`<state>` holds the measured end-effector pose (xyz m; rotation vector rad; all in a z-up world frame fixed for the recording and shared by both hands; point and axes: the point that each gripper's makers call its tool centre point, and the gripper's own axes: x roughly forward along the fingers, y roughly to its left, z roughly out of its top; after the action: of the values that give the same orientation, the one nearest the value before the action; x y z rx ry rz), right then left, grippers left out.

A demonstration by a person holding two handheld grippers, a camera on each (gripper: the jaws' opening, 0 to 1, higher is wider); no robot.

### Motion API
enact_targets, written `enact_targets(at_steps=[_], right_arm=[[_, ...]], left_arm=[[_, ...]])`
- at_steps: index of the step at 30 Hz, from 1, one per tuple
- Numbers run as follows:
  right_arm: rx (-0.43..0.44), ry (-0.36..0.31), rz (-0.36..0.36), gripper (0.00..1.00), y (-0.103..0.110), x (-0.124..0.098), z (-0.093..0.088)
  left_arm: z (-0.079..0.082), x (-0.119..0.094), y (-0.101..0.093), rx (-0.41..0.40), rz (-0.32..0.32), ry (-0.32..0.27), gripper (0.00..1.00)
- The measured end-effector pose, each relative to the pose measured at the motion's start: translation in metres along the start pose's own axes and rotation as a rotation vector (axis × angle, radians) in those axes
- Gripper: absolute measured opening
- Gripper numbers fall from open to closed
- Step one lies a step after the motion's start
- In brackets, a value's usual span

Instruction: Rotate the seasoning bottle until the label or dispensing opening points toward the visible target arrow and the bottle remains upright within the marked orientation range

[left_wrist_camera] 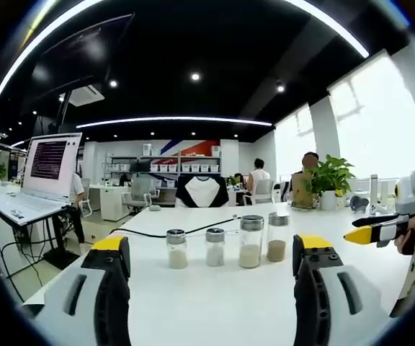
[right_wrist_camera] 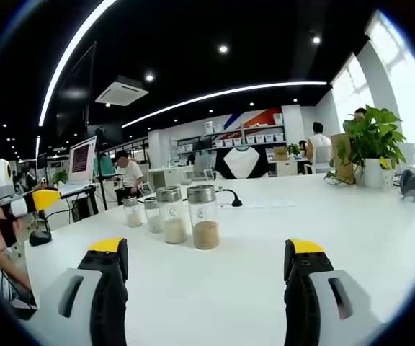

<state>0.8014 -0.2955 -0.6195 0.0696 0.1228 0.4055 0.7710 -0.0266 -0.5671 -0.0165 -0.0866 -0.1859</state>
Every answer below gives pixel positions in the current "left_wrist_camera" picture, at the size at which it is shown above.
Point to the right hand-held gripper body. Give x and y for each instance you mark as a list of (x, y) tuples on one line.
[(409, 194)]

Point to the ceiling air conditioner unit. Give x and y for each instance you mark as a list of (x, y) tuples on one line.
[(86, 94)]

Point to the green plant in white pot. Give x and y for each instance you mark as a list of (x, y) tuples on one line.
[(331, 180)]

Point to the small glass seasoning bottle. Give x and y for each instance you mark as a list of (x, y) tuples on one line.
[(215, 252), (177, 252)]

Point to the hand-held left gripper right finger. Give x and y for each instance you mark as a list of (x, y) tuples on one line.
[(337, 299)]

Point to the black-legged laptop stand desk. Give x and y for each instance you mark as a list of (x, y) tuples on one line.
[(54, 238)]

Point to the small grey table object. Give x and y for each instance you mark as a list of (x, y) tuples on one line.
[(155, 208)]

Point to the shelf with white bins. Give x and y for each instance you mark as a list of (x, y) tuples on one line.
[(178, 166)]

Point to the white office desk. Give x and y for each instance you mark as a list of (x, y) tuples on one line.
[(112, 202)]

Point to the tall seasoning bottle brown powder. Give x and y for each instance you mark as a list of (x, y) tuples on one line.
[(276, 241)]

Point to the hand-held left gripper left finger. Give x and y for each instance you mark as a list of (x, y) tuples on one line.
[(85, 299)]

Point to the long ceiling light strip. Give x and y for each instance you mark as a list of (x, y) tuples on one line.
[(173, 121)]

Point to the white laptop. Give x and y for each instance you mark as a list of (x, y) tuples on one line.
[(49, 173)]

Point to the grey office chair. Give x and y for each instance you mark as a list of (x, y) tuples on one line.
[(140, 192)]

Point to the beige printed cloth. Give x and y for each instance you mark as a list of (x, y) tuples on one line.
[(411, 281)]

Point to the white upright device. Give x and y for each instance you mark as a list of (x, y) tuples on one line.
[(373, 192)]

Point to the tall seasoning bottle white powder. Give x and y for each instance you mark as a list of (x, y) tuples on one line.
[(250, 248)]

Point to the chair with black-white shirt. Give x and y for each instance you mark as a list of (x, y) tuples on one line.
[(201, 191)]

